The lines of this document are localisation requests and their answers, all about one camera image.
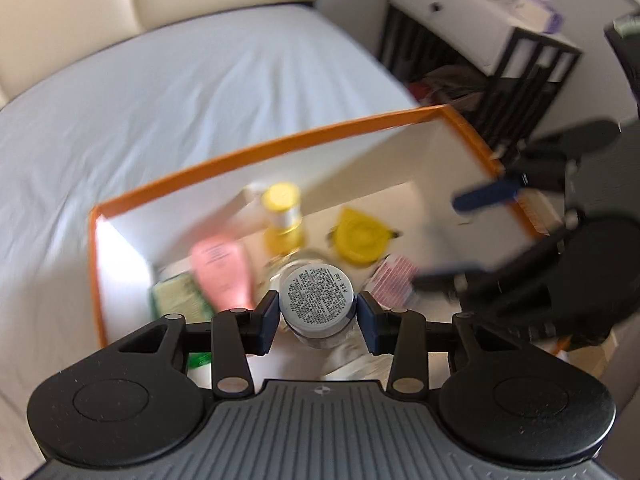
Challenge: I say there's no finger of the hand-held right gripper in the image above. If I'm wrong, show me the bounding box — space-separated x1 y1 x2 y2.
452 119 622 215
412 210 584 307

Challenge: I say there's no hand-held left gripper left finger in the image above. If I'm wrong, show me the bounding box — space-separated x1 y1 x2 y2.
117 290 281 401

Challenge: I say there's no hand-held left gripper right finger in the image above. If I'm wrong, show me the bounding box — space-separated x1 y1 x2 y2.
356 291 506 401

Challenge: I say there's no clear jar with white lid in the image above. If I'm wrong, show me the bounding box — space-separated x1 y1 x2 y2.
279 262 359 350

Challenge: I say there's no orange cardboard box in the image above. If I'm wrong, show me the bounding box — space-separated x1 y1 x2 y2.
89 104 571 357

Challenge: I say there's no pink patterned packet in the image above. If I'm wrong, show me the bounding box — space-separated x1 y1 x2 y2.
367 255 422 307

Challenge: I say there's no pink bottle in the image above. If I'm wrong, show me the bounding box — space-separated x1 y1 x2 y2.
191 236 257 312

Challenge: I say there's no yellow round tape measure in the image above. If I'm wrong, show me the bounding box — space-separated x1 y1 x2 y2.
329 208 402 267

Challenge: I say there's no green translucent container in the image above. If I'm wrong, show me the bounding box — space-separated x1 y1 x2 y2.
150 271 217 368

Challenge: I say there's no yellow capped bottle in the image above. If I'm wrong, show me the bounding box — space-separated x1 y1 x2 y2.
260 182 307 257

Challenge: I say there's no white tube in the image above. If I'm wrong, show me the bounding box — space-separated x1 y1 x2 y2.
220 186 267 242

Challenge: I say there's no clutter under nightstand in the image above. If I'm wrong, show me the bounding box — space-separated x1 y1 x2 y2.
409 64 493 113

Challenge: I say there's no white and black nightstand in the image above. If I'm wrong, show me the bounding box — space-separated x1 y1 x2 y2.
375 0 584 161

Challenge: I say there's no white and purple box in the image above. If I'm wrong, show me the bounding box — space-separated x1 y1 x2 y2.
514 0 567 35

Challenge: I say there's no bed with white sheet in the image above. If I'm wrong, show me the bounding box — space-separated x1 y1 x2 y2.
0 2 421 480

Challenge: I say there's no cream padded headboard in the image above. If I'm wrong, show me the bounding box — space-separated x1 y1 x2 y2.
0 0 321 107

